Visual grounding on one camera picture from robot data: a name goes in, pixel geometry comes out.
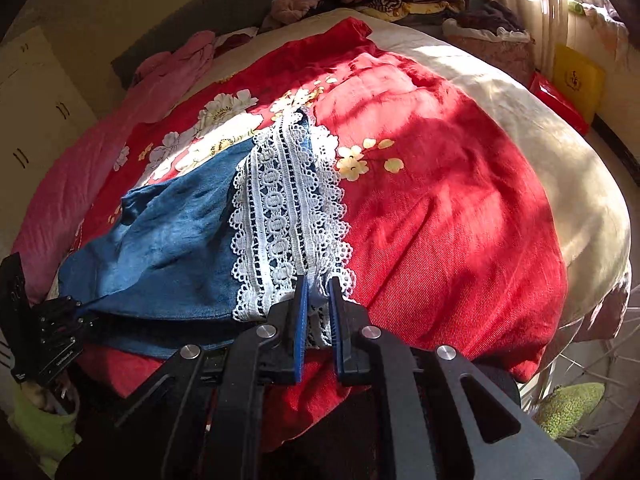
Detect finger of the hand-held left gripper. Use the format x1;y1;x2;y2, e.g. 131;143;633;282
36;296;86;325
44;313;99;357

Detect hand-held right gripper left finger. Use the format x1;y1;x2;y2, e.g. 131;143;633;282
114;275;311;480

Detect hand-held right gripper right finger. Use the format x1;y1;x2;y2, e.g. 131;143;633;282
327;276;581;480

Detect blue denim pants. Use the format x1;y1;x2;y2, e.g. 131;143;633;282
57;107;358;361

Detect pink quilt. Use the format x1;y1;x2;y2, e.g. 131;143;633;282
12;30;217;306

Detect red floral bed sheet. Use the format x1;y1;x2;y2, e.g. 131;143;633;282
75;17;568;456

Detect white cabinet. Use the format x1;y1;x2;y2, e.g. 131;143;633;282
0;25;99;261

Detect cream blanket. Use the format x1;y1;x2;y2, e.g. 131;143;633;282
200;10;633;361

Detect pink plush garment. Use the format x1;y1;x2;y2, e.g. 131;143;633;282
259;0;327;32

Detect basket with lace trim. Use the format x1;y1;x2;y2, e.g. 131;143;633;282
442;17;536;87

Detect red box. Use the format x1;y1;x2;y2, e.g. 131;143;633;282
529;71;591;135

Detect yellow box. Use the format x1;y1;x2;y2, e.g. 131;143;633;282
552;44;607;122

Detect dark purple clothes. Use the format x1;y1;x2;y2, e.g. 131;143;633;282
457;0;526;36

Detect cream curtain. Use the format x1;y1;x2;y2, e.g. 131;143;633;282
470;0;571;76

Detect floral cloth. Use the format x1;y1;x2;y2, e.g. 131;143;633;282
569;0;632;72

